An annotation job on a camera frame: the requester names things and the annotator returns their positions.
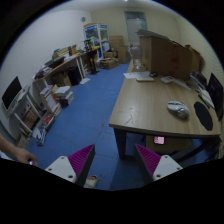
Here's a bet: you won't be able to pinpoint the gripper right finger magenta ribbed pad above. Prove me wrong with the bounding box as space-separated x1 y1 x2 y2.
134 143 184 184

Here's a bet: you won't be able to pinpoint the blue white display cabinet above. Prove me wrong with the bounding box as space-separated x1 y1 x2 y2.
84 23 110 59

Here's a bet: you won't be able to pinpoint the white paper sheet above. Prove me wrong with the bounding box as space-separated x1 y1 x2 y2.
123 71 150 79

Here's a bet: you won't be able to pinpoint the person's forearm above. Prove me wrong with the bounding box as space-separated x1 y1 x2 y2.
0 133 16 156

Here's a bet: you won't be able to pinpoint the pink glowing device under desk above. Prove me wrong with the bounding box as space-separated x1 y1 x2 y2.
153 136 165 145

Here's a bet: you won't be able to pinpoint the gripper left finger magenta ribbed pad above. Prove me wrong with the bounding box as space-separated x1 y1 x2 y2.
45 143 96 188

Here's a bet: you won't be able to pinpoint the stack of books on floor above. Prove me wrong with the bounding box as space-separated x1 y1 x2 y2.
54 86 74 107

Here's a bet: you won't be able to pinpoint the white calculator device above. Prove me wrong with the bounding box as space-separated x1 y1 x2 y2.
160 76 173 84

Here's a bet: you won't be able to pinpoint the white keyboard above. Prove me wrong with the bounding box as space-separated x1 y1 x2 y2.
136 77 154 82

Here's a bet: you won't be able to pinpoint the person's hand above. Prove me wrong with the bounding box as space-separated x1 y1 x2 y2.
13 147 38 166

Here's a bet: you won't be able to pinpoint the black round mouse pad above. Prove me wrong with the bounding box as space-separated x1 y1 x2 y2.
194 102 213 131

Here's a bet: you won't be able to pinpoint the stacked cardboard boxes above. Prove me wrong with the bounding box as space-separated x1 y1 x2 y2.
109 36 130 64

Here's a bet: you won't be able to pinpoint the black monitor on shelf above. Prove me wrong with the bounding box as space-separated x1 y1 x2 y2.
2 77 22 110

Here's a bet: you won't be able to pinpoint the wooden desk partition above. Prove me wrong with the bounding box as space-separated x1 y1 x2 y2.
137 30 202 80

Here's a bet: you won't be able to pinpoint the clear water bottle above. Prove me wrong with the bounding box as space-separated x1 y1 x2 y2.
130 45 142 70

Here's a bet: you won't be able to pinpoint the grey white computer mouse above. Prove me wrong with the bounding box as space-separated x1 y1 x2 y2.
167 101 190 119

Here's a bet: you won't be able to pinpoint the white shelf rack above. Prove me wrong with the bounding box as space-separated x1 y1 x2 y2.
7 85 42 136

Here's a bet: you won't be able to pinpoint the white door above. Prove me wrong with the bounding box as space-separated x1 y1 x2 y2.
125 11 147 43

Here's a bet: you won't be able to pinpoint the long wooden side desk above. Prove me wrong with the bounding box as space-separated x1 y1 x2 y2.
34 46 99 87

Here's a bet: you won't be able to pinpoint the cardboard box on floor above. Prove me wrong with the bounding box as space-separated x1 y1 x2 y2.
100 58 118 70

